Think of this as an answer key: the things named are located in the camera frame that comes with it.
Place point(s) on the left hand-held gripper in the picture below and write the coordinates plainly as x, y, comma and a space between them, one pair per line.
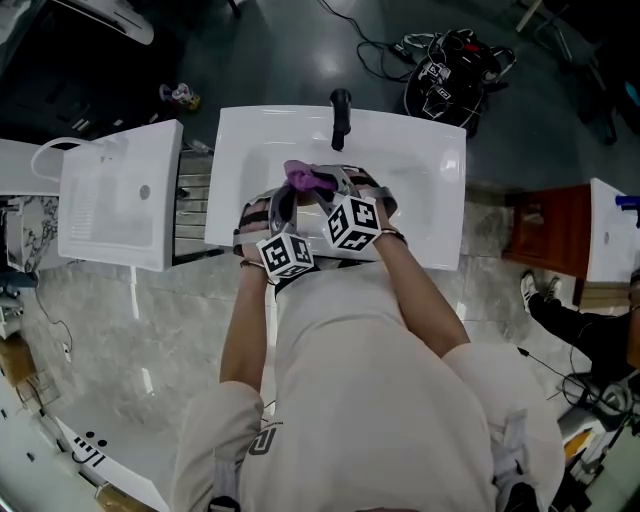
285, 257

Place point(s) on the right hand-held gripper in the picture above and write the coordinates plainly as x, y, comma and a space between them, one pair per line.
356, 222

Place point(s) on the purple cloth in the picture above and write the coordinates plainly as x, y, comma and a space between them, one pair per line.
305, 176

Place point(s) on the white sink bowl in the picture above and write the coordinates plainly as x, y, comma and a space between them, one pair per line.
400, 160

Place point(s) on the person's right forearm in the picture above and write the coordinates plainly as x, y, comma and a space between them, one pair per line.
420, 295

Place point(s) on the person's left forearm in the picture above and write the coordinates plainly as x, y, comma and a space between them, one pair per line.
247, 320

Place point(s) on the person's left hand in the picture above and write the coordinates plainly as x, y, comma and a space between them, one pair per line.
256, 217

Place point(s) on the person's right hand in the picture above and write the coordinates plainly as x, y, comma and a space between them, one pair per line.
365, 184

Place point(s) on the black faucet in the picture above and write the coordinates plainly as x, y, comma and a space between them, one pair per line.
341, 117

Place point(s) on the metal rack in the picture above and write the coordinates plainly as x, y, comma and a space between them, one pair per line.
192, 200

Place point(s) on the small colourful bottles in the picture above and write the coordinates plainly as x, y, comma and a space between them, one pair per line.
181, 94

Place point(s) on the white laundry sink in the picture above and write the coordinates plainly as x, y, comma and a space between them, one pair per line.
120, 210

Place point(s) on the black equipment bag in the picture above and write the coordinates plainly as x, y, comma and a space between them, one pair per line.
455, 85

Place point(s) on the person's white shirt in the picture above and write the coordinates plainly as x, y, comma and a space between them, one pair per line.
375, 400

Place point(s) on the brown wooden cabinet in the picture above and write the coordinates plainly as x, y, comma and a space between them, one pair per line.
550, 225

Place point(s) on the white bathtub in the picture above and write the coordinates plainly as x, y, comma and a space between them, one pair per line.
120, 22

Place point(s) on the white curved faucet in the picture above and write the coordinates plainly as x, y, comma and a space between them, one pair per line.
45, 150

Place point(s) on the marble pattern cabinet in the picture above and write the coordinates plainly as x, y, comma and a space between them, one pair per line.
30, 230

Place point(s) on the white basin with blue faucet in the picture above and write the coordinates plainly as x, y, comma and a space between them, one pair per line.
612, 240

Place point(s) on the black office chair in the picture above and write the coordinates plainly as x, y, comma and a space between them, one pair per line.
607, 85

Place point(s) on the white tub with control panel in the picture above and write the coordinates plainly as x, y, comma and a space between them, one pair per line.
75, 450

